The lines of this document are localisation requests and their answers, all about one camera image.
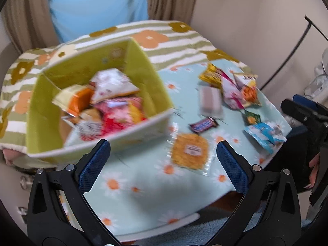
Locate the blue white snack bag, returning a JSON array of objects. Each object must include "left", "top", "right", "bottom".
[{"left": 244, "top": 121, "right": 287, "bottom": 154}]

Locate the green cracker packet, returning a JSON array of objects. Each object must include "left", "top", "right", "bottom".
[{"left": 242, "top": 110, "right": 261, "bottom": 125}]

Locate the cheese sticks snack bag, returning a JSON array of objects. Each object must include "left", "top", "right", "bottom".
[{"left": 233, "top": 73, "right": 262, "bottom": 107}]

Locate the waffle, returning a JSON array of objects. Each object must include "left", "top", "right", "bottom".
[{"left": 167, "top": 132, "right": 213, "bottom": 176}]

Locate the snickers bar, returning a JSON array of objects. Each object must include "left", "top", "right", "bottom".
[{"left": 189, "top": 117, "right": 219, "bottom": 134}]

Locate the gold chocolate pillow snack bag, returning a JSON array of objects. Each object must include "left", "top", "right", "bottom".
[{"left": 198, "top": 62, "right": 223, "bottom": 89}]

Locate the orange yellow snack bag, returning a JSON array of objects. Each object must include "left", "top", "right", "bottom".
[{"left": 52, "top": 84, "right": 94, "bottom": 117}]

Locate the yellow-green cardboard box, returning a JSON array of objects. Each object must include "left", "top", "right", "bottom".
[{"left": 26, "top": 38, "right": 172, "bottom": 164}]

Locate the grey white snack bag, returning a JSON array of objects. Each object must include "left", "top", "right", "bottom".
[{"left": 89, "top": 68, "right": 140, "bottom": 104}]

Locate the pink white marshmallow snack bag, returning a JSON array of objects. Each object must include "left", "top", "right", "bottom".
[{"left": 221, "top": 72, "right": 245, "bottom": 110}]

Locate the person right hand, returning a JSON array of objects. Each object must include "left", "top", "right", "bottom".
[{"left": 309, "top": 153, "right": 320, "bottom": 188}]

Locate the pink layered cake packet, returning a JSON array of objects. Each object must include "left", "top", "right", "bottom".
[{"left": 198, "top": 85, "right": 224, "bottom": 119}]

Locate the striped floral quilt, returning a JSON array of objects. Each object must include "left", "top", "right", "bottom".
[{"left": 0, "top": 19, "right": 253, "bottom": 155}]

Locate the left brown curtain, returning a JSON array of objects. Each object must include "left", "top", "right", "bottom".
[{"left": 1, "top": 0, "right": 59, "bottom": 53}]

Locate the blue window cover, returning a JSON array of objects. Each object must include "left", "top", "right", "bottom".
[{"left": 48, "top": 0, "right": 148, "bottom": 43}]

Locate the black cable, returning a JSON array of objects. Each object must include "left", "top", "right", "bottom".
[{"left": 259, "top": 15, "right": 328, "bottom": 91}]

